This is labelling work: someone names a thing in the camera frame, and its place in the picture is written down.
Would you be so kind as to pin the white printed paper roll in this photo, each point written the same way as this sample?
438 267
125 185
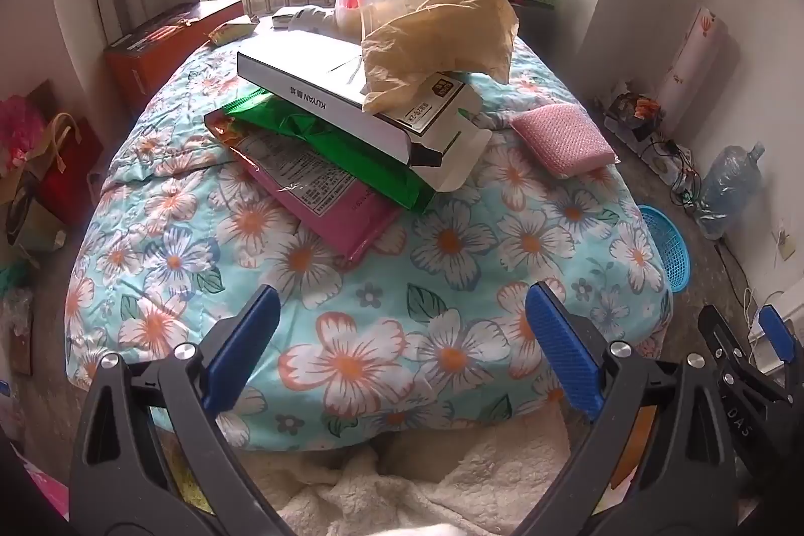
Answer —
691 65

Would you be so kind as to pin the green chip bag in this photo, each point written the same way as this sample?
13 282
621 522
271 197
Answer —
352 159

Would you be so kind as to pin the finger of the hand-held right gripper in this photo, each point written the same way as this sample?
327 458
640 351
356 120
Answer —
719 329
777 334

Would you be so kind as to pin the pink snack packet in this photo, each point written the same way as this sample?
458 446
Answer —
339 216

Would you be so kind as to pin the clear plastic cup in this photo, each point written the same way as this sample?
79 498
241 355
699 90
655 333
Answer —
361 2

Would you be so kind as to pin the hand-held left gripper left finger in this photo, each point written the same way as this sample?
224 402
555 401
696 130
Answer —
245 347

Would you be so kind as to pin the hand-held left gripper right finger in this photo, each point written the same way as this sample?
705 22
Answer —
565 347

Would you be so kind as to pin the white brown open carton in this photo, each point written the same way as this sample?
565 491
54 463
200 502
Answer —
452 146

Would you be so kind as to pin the pink tissue paper bundle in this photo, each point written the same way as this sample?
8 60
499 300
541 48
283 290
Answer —
19 128

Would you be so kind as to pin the red gift bag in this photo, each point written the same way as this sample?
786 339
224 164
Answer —
72 165

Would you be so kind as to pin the long white cardboard box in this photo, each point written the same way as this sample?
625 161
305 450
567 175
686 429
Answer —
295 62

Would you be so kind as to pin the large blue water bottle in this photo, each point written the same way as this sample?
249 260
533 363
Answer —
728 190

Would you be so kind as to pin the blue plastic basket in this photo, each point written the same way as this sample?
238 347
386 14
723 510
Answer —
672 253

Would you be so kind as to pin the yellow snack packet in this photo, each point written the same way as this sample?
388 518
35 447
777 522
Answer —
232 31

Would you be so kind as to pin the olive paper bag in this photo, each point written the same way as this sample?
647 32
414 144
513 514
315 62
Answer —
34 219

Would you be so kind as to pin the pink textured pouch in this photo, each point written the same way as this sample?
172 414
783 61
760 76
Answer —
562 137

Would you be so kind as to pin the orange cardboard box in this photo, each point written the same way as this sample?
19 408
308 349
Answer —
157 65

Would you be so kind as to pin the white power strip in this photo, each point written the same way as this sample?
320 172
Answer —
656 159

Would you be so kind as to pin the floral blue blanket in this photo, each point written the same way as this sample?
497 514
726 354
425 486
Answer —
439 260

